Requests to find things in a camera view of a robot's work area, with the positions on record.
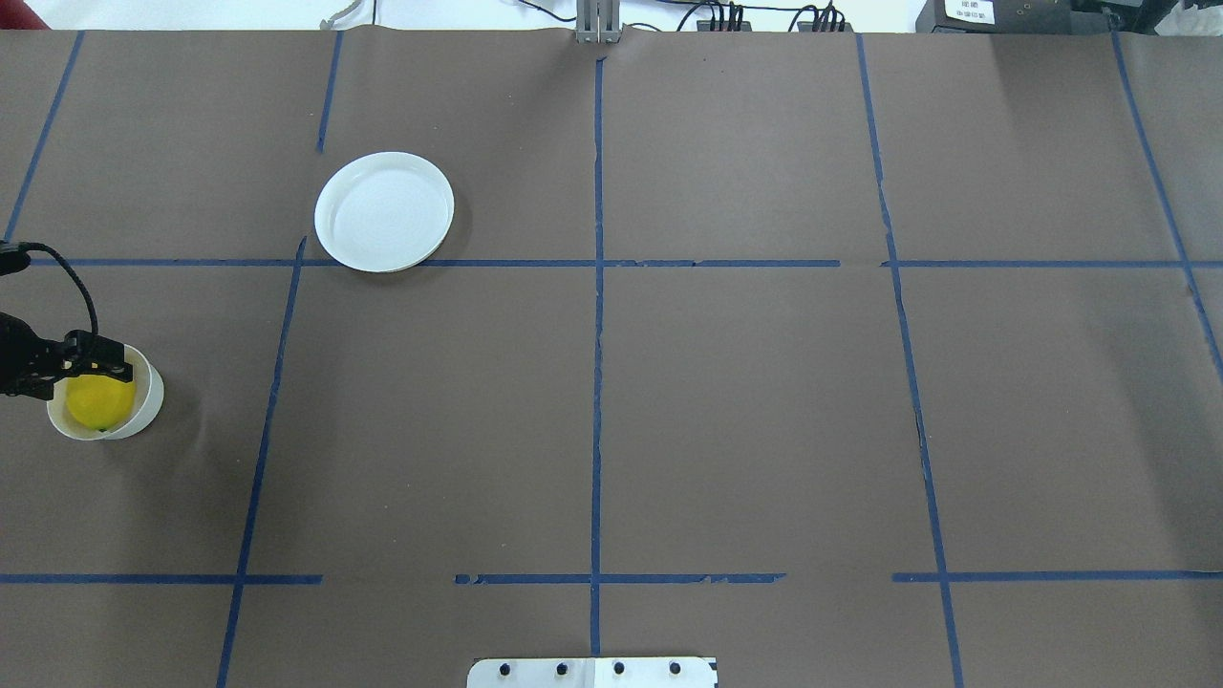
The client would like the yellow lemon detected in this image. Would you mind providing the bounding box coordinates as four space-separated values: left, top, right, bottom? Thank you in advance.
65 376 137 433

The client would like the white plate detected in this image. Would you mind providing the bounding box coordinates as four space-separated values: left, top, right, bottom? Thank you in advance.
313 152 456 273

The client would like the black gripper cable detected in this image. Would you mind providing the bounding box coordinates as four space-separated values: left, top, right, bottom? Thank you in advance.
0 241 100 337

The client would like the white mounting pillar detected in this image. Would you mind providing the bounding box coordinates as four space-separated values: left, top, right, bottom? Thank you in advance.
466 656 719 687

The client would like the black computer box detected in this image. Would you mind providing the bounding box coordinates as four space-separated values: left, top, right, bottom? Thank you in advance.
914 1 1112 35

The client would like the aluminium frame post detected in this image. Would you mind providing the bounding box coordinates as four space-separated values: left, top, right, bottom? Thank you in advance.
575 0 624 45

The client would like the white bowl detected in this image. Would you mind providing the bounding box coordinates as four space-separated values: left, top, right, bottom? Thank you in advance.
45 345 164 441

